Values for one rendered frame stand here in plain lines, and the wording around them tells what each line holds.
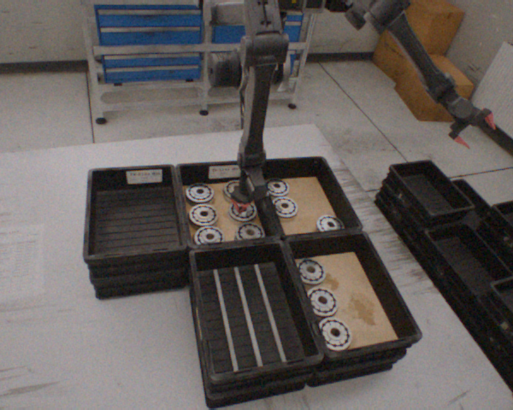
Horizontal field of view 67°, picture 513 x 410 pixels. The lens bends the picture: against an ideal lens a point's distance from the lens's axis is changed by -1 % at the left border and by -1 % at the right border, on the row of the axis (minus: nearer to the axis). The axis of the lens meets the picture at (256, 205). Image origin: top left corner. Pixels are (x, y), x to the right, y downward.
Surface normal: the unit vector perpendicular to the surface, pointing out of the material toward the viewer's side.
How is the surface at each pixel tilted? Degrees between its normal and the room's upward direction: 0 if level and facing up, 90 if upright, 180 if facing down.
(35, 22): 90
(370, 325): 0
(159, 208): 0
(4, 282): 0
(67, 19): 90
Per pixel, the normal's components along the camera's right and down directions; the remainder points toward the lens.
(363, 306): 0.13, -0.70
